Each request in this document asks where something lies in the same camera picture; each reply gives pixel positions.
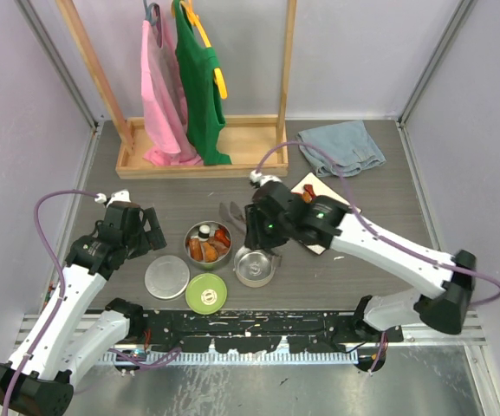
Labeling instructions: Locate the brown sausage piece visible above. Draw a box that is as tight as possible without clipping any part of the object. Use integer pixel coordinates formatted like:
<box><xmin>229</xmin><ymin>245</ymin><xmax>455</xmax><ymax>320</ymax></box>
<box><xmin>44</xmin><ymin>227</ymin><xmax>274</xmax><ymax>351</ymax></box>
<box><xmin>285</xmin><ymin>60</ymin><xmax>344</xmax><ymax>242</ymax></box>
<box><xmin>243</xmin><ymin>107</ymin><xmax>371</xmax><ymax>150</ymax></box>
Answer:
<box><xmin>188</xmin><ymin>238</ymin><xmax>204</xmax><ymax>262</ymax></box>

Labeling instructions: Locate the round steel lid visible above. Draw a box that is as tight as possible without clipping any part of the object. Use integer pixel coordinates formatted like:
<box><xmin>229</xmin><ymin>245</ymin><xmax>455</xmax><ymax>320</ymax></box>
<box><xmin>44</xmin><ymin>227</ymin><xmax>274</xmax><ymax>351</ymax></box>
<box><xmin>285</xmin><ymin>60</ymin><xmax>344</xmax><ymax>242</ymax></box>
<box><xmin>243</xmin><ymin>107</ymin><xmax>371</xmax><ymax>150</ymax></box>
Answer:
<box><xmin>144</xmin><ymin>255</ymin><xmax>191</xmax><ymax>300</ymax></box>

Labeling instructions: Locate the large round steel tin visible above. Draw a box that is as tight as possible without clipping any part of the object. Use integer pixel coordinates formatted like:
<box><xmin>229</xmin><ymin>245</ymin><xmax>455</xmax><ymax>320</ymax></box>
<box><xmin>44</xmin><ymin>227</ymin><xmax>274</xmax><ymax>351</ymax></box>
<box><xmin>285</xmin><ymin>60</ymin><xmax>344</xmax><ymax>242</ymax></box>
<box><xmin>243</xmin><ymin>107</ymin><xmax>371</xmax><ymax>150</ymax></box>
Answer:
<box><xmin>184</xmin><ymin>221</ymin><xmax>233</xmax><ymax>270</ymax></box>

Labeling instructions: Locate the orange food piece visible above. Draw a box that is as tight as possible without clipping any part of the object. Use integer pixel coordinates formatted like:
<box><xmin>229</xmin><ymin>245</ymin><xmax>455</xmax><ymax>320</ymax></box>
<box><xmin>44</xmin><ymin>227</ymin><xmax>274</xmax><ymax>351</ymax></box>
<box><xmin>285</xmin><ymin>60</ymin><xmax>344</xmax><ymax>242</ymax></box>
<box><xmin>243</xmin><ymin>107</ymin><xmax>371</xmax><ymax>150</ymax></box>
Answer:
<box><xmin>202</xmin><ymin>242</ymin><xmax>219</xmax><ymax>263</ymax></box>

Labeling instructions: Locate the small steel bowl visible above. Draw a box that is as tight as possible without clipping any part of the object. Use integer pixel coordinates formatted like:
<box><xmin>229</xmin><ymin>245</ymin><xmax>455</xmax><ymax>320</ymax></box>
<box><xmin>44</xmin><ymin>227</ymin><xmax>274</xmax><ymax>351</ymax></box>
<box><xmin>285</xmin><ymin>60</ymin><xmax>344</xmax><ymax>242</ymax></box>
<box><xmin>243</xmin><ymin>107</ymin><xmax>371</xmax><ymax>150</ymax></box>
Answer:
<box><xmin>233</xmin><ymin>247</ymin><xmax>278</xmax><ymax>289</ymax></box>

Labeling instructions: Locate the red food piece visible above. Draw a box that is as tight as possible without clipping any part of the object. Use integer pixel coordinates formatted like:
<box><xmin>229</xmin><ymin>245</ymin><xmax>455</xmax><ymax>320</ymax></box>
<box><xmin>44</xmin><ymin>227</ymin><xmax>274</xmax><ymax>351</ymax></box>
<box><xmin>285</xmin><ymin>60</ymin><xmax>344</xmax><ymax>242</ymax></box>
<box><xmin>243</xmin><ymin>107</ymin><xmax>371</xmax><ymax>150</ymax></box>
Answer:
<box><xmin>214</xmin><ymin>228</ymin><xmax>231</xmax><ymax>248</ymax></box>

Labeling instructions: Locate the brown meat chunk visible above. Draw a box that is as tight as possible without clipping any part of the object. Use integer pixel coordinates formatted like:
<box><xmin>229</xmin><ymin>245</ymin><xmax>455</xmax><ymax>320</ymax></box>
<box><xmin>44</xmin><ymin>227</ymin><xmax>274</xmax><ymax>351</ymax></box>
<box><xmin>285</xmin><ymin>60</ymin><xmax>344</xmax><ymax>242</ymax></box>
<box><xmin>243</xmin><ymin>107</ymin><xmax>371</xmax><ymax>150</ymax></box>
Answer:
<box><xmin>208</xmin><ymin>238</ymin><xmax>230</xmax><ymax>257</ymax></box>

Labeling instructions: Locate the green round lid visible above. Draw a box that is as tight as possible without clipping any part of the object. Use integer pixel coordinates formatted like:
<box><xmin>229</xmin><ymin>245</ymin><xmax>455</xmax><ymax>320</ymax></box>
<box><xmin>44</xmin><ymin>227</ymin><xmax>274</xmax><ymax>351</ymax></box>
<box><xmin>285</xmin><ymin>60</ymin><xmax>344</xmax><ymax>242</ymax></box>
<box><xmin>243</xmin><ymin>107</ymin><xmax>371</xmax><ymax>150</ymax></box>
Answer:
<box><xmin>185</xmin><ymin>273</ymin><xmax>228</xmax><ymax>315</ymax></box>

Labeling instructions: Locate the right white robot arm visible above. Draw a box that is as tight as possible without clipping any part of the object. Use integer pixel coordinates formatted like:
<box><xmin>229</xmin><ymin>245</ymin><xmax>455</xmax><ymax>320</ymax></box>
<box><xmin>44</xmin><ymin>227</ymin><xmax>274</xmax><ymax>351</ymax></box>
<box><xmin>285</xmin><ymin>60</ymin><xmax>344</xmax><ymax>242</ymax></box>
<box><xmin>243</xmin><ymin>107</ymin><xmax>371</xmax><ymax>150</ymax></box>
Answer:
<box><xmin>244</xmin><ymin>173</ymin><xmax>476</xmax><ymax>341</ymax></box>

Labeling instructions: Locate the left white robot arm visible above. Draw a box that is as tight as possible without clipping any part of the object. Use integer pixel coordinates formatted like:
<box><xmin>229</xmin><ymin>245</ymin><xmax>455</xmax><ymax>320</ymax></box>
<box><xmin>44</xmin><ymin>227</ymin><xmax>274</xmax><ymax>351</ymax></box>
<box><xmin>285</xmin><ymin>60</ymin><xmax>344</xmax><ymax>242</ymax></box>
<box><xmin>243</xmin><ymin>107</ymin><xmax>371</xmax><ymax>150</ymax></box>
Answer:
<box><xmin>0</xmin><ymin>201</ymin><xmax>166</xmax><ymax>415</ymax></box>

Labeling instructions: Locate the food pile on plate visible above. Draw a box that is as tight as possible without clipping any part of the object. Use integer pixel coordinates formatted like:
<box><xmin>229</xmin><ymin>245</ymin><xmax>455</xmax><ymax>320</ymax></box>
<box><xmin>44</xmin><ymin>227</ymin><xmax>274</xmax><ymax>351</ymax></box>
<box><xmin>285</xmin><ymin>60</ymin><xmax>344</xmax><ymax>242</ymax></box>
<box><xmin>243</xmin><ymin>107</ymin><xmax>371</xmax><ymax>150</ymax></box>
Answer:
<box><xmin>302</xmin><ymin>184</ymin><xmax>316</xmax><ymax>204</ymax></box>

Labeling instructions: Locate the white square plate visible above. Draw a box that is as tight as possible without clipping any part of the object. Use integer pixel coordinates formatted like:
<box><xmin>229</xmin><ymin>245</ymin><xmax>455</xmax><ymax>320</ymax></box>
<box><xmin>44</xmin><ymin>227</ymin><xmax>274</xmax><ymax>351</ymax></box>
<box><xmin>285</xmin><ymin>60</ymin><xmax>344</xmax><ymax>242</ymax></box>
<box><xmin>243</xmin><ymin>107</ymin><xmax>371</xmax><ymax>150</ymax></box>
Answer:
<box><xmin>291</xmin><ymin>173</ymin><xmax>367</xmax><ymax>258</ymax></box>

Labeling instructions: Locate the wooden clothes rack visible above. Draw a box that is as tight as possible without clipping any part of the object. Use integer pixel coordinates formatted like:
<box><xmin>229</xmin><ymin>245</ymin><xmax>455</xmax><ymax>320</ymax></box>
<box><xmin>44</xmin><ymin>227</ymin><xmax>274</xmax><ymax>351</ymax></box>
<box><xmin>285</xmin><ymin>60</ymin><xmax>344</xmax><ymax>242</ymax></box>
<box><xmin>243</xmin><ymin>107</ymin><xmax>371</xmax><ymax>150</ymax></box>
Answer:
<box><xmin>56</xmin><ymin>1</ymin><xmax>297</xmax><ymax>179</ymax></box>

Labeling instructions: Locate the folded blue towel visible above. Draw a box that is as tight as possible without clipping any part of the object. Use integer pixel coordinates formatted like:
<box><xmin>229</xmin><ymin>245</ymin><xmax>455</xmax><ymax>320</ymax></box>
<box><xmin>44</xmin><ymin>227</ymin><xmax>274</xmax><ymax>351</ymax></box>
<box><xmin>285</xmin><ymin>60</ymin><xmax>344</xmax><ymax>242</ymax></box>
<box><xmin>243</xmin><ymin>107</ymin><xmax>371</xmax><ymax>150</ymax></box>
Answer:
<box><xmin>295</xmin><ymin>120</ymin><xmax>386</xmax><ymax>178</ymax></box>

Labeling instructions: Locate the pink shirt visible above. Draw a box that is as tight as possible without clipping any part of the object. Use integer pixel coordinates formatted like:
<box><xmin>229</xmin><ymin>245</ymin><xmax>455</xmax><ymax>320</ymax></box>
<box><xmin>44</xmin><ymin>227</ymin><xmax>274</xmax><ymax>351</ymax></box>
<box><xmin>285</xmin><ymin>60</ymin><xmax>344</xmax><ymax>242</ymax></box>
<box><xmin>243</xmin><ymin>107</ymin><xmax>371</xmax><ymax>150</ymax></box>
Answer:
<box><xmin>140</xmin><ymin>21</ymin><xmax>203</xmax><ymax>166</ymax></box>

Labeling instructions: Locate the green shirt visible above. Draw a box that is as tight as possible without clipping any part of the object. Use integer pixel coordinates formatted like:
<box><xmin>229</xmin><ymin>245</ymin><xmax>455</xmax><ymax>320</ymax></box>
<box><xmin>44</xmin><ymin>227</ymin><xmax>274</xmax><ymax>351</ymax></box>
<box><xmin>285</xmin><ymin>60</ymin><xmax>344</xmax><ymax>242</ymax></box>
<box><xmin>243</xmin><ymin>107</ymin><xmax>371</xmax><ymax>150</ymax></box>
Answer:
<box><xmin>175</xmin><ymin>3</ymin><xmax>233</xmax><ymax>166</ymax></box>

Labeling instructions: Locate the grey clothes hanger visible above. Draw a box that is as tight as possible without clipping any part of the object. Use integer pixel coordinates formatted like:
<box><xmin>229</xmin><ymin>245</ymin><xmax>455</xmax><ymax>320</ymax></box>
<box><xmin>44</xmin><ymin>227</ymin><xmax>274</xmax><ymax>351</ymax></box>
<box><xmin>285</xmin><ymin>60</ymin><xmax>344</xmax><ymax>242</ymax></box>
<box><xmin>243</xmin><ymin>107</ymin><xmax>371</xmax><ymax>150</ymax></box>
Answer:
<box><xmin>143</xmin><ymin>0</ymin><xmax>163</xmax><ymax>48</ymax></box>

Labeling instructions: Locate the yellow clothes hanger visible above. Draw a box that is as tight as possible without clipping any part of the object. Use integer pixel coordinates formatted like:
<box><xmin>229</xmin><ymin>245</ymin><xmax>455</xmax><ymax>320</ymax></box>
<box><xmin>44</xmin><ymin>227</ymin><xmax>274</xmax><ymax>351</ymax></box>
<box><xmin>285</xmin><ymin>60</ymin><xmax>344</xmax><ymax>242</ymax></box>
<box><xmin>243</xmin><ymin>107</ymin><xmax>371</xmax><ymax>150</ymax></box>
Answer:
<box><xmin>171</xmin><ymin>1</ymin><xmax>228</xmax><ymax>100</ymax></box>

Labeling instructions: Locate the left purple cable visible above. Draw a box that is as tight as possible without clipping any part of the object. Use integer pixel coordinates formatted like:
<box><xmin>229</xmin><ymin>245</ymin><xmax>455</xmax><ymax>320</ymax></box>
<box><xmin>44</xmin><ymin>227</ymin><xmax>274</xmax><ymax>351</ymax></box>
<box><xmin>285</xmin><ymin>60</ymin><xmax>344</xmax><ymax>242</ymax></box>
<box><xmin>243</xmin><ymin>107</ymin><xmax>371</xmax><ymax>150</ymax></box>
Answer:
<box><xmin>0</xmin><ymin>190</ymin><xmax>183</xmax><ymax>413</ymax></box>

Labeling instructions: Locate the purple cable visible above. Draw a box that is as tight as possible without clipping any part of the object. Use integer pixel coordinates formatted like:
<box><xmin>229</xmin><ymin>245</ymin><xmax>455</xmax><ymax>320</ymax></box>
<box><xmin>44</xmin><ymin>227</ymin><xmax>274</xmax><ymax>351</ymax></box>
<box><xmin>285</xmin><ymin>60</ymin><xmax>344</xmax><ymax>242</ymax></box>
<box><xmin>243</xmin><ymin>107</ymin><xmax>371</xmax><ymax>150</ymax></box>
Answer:
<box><xmin>256</xmin><ymin>140</ymin><xmax>500</xmax><ymax>374</ymax></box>
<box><xmin>0</xmin><ymin>190</ymin><xmax>183</xmax><ymax>413</ymax></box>

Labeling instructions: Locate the white cable duct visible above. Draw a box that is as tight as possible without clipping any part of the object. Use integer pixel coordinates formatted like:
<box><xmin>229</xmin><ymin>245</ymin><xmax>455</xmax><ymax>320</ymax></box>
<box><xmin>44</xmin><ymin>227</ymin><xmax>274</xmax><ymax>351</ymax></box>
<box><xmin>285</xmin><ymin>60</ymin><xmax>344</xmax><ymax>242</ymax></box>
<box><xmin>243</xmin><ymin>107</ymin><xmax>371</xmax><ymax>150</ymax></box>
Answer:
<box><xmin>101</xmin><ymin>346</ymin><xmax>360</xmax><ymax>366</ymax></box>

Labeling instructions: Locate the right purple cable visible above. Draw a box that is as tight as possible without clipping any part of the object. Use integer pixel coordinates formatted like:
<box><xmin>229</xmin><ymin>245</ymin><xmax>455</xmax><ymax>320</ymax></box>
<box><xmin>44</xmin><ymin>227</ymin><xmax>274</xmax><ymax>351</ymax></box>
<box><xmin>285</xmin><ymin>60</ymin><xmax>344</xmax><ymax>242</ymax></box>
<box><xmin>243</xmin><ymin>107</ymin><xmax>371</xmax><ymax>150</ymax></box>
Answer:
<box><xmin>256</xmin><ymin>140</ymin><xmax>500</xmax><ymax>374</ymax></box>

